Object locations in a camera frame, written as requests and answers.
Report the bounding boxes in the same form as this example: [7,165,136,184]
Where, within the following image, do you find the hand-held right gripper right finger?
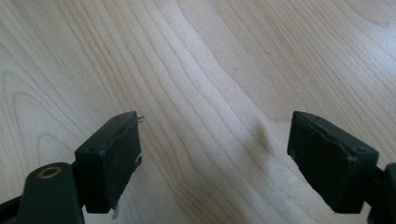
[286,110,380,215]

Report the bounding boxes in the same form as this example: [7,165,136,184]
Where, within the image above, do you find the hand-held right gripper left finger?
[74,110,143,215]

